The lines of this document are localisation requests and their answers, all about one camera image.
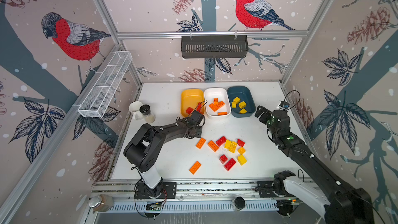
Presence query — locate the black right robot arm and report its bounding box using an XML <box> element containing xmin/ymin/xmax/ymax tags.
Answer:
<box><xmin>255</xmin><ymin>106</ymin><xmax>375</xmax><ymax>224</ymax></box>

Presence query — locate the black lidded shaker jar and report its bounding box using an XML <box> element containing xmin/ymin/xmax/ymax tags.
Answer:
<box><xmin>140</xmin><ymin>104</ymin><xmax>155</xmax><ymax>123</ymax></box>

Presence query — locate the glass jar front left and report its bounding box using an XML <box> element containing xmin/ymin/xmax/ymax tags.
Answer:
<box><xmin>89</xmin><ymin>194</ymin><xmax>114</xmax><ymax>212</ymax></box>

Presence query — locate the black wire wall basket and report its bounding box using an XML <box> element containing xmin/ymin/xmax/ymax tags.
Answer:
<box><xmin>181</xmin><ymin>35</ymin><xmax>249</xmax><ymax>59</ymax></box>

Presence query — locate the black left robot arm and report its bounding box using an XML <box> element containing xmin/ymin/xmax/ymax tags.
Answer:
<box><xmin>123</xmin><ymin>111</ymin><xmax>206</xmax><ymax>196</ymax></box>

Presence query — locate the small yellow lego brick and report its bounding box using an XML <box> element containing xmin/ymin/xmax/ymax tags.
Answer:
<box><xmin>238</xmin><ymin>147</ymin><xmax>246</xmax><ymax>155</ymax></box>

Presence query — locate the yellow lego brick front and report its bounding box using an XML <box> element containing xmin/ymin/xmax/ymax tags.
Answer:
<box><xmin>237</xmin><ymin>155</ymin><xmax>247</xmax><ymax>166</ymax></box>

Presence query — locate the white wire wall basket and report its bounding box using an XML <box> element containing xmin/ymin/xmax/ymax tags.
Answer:
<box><xmin>78</xmin><ymin>51</ymin><xmax>132</xmax><ymax>118</ymax></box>

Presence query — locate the yellow lego brick large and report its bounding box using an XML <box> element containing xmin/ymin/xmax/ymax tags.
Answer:
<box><xmin>224</xmin><ymin>140</ymin><xmax>237</xmax><ymax>153</ymax></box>

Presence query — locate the white cup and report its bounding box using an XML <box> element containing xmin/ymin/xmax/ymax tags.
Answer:
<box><xmin>129</xmin><ymin>101</ymin><xmax>144</xmax><ymax>120</ymax></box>

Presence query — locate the white plastic container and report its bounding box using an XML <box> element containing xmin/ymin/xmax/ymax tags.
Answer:
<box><xmin>204</xmin><ymin>88</ymin><xmax>232</xmax><ymax>120</ymax></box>

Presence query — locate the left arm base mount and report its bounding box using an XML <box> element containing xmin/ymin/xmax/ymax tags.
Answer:
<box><xmin>134</xmin><ymin>181</ymin><xmax>177</xmax><ymax>200</ymax></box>

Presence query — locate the yellow plastic container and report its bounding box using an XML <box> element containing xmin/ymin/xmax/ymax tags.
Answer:
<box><xmin>180</xmin><ymin>89</ymin><xmax>205</xmax><ymax>117</ymax></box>

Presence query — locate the red lego brick pile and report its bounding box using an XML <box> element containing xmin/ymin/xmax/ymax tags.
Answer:
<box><xmin>216</xmin><ymin>136</ymin><xmax>227</xmax><ymax>147</ymax></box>

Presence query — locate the orange lego brick front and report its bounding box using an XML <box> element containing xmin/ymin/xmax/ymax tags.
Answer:
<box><xmin>189</xmin><ymin>161</ymin><xmax>201</xmax><ymax>175</ymax></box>

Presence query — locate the small red lego brick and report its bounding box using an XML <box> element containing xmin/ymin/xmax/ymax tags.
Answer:
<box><xmin>219</xmin><ymin>155</ymin><xmax>228</xmax><ymax>164</ymax></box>

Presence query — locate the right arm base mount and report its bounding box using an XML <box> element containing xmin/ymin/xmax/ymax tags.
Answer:
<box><xmin>255</xmin><ymin>171</ymin><xmax>296</xmax><ymax>198</ymax></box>

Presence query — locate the teal plastic container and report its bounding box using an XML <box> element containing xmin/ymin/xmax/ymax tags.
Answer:
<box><xmin>227</xmin><ymin>86</ymin><xmax>256</xmax><ymax>118</ymax></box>

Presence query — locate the red lego brick front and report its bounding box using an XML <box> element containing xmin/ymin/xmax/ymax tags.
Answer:
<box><xmin>224</xmin><ymin>158</ymin><xmax>236</xmax><ymax>171</ymax></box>

